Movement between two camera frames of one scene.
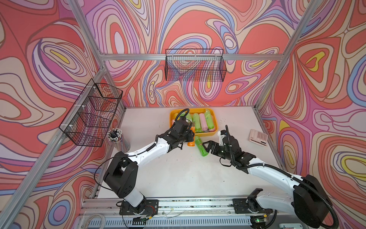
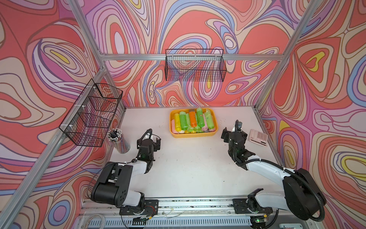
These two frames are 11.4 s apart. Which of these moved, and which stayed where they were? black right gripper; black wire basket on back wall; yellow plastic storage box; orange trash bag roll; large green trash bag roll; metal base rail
Moved: black right gripper; orange trash bag roll
Stayed: large green trash bag roll; yellow plastic storage box; black wire basket on back wall; metal base rail
